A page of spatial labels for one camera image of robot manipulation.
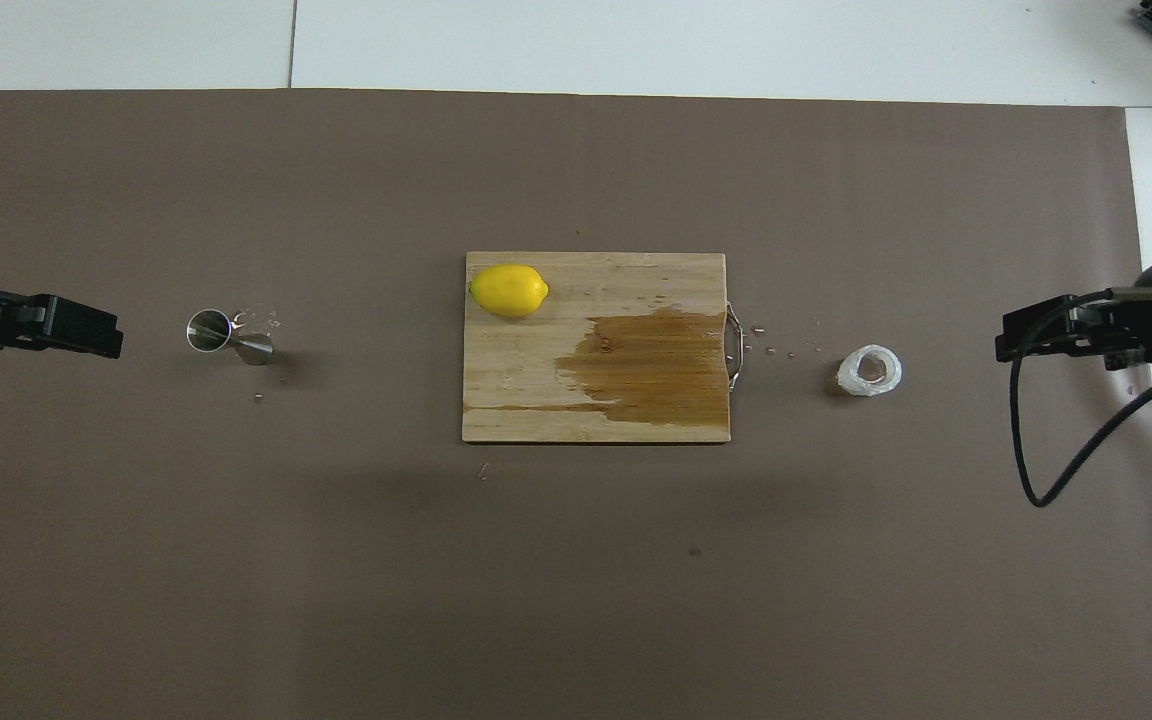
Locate steel double jigger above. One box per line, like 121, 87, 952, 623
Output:
186, 309, 276, 367

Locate small clear plastic cup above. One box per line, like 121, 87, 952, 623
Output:
835, 344, 903, 398

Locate yellow lemon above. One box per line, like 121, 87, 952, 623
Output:
469, 264, 550, 319

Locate wooden cutting board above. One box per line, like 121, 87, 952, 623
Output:
462, 252, 733, 444

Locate brown table mat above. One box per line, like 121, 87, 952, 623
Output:
0, 88, 1152, 720

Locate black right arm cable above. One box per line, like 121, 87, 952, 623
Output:
1009, 288, 1152, 509

